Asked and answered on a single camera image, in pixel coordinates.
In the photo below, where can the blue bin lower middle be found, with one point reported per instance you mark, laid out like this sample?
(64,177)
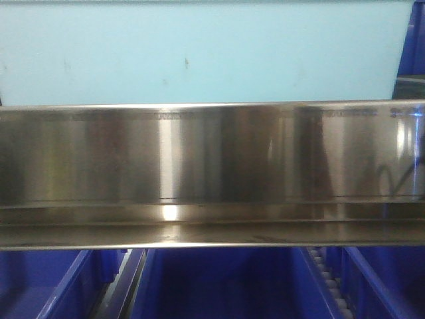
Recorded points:
(224,282)

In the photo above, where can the white roller track right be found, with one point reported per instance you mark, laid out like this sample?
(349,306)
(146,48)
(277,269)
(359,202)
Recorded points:
(332,283)

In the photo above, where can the blue bin lower right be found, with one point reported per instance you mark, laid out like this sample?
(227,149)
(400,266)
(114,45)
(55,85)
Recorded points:
(379,282)

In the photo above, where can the blue bin upper right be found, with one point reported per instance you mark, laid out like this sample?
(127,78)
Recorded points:
(410,78)

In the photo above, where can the blue bin lower left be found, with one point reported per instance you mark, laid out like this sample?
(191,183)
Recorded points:
(56,284)

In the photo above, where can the stainless steel shelf front rail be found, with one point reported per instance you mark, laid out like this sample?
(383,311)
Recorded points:
(194,175)

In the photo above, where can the metal divider rail left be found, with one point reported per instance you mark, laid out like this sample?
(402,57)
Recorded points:
(117,299)

